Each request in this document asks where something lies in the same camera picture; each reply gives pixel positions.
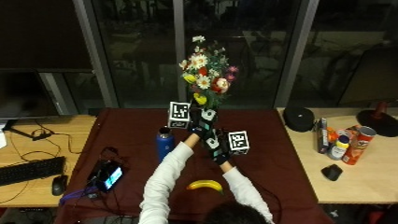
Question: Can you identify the person's left hand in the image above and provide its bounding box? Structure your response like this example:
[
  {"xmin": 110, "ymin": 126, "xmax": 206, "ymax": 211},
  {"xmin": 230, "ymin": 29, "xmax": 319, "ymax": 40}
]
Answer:
[{"xmin": 187, "ymin": 106, "xmax": 218, "ymax": 140}]

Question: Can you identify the person's right hand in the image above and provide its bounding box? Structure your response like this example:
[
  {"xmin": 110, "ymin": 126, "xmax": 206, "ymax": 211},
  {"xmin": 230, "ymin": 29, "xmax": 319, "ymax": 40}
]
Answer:
[{"xmin": 199, "ymin": 128, "xmax": 235, "ymax": 166}]

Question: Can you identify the mixed flower bouquet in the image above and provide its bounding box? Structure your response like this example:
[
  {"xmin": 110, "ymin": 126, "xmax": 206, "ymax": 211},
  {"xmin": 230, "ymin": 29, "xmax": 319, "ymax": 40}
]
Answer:
[{"xmin": 178, "ymin": 35, "xmax": 240, "ymax": 110}]

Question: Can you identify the white marker cube right glove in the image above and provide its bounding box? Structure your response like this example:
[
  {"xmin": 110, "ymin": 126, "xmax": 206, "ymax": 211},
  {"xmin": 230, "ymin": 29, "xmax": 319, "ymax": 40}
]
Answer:
[{"xmin": 226, "ymin": 130, "xmax": 252, "ymax": 156}]

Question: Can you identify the white marker cube glove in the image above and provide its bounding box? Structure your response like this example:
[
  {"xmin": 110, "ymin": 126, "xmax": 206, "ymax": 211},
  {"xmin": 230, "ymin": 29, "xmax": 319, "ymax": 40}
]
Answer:
[
  {"xmin": 166, "ymin": 101, "xmax": 192, "ymax": 130},
  {"xmin": 226, "ymin": 130, "xmax": 252, "ymax": 156}
]

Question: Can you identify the white marker cube left glove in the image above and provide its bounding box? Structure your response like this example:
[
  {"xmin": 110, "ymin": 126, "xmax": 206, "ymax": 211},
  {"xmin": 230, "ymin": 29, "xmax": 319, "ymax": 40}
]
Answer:
[{"xmin": 166, "ymin": 101, "xmax": 192, "ymax": 130}]

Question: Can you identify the blue water bottle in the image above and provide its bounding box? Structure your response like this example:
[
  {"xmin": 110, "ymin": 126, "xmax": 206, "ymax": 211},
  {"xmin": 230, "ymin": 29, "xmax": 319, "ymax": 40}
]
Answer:
[{"xmin": 155, "ymin": 126, "xmax": 176, "ymax": 163}]

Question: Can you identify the dark red tablecloth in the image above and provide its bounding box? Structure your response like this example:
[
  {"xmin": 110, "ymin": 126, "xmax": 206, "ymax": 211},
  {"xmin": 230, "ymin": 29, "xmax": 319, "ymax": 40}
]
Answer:
[{"xmin": 53, "ymin": 107, "xmax": 333, "ymax": 224}]

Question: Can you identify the yellow banana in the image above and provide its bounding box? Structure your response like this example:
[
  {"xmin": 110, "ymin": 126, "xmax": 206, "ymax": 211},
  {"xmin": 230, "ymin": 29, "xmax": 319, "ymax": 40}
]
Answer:
[{"xmin": 184, "ymin": 179, "xmax": 224, "ymax": 196}]

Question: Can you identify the black round pouch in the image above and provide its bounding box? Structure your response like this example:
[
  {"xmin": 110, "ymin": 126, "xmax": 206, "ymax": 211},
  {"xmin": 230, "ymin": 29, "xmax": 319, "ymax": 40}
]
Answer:
[{"xmin": 282, "ymin": 105, "xmax": 316, "ymax": 133}]

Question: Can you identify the dark upright box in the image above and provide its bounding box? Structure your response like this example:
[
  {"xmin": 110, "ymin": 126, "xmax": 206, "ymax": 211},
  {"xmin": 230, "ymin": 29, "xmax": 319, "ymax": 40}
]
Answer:
[{"xmin": 315, "ymin": 117, "xmax": 329, "ymax": 155}]

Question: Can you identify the black device with lit screen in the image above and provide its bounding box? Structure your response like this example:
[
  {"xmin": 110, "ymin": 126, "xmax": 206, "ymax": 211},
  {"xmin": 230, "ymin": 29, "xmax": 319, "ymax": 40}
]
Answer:
[{"xmin": 85, "ymin": 159, "xmax": 124, "ymax": 193}]

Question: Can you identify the orange snack packet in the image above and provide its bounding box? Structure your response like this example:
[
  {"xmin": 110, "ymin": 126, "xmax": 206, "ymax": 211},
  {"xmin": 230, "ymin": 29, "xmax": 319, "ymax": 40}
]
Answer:
[{"xmin": 325, "ymin": 126, "xmax": 339, "ymax": 144}]

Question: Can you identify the black angular mouse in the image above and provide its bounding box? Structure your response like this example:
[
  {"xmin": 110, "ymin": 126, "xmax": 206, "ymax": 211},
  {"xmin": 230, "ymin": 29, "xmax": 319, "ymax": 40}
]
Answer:
[{"xmin": 319, "ymin": 163, "xmax": 344, "ymax": 182}]

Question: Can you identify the red chips can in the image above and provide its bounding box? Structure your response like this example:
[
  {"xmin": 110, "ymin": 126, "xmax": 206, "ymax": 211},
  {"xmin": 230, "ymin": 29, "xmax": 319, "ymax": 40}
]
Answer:
[{"xmin": 340, "ymin": 125, "xmax": 377, "ymax": 166}]

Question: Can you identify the black computer mouse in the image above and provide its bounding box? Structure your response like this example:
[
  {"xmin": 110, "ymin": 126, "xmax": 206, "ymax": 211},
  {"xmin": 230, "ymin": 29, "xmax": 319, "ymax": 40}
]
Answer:
[{"xmin": 50, "ymin": 175, "xmax": 69, "ymax": 197}]

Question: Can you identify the black keyboard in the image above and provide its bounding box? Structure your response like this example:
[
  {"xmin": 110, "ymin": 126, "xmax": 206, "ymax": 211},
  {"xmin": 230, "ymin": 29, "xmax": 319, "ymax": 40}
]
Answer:
[{"xmin": 0, "ymin": 156, "xmax": 67, "ymax": 188}]

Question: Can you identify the black monitor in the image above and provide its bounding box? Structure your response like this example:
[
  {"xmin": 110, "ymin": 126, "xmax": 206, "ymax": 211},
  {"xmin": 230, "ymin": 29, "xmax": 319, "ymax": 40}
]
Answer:
[{"xmin": 0, "ymin": 69, "xmax": 59, "ymax": 121}]

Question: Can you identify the grey window frame post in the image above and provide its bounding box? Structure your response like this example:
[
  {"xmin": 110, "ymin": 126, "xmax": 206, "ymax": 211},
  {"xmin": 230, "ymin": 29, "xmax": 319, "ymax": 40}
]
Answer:
[
  {"xmin": 70, "ymin": 0, "xmax": 121, "ymax": 109},
  {"xmin": 171, "ymin": 0, "xmax": 187, "ymax": 103},
  {"xmin": 272, "ymin": 0, "xmax": 320, "ymax": 108}
]

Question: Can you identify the purple strap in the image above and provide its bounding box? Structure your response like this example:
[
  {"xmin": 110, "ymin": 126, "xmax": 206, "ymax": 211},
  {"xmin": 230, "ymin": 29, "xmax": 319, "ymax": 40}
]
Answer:
[{"xmin": 58, "ymin": 186, "xmax": 97, "ymax": 207}]

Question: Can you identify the black desk cable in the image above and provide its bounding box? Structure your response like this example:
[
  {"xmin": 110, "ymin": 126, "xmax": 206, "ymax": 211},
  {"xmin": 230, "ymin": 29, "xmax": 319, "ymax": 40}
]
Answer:
[{"xmin": 6, "ymin": 119, "xmax": 85, "ymax": 162}]

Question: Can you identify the black round stand red post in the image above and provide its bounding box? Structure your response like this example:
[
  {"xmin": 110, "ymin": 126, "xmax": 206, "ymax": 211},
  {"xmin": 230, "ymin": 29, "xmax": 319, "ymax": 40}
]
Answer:
[{"xmin": 355, "ymin": 100, "xmax": 398, "ymax": 138}]

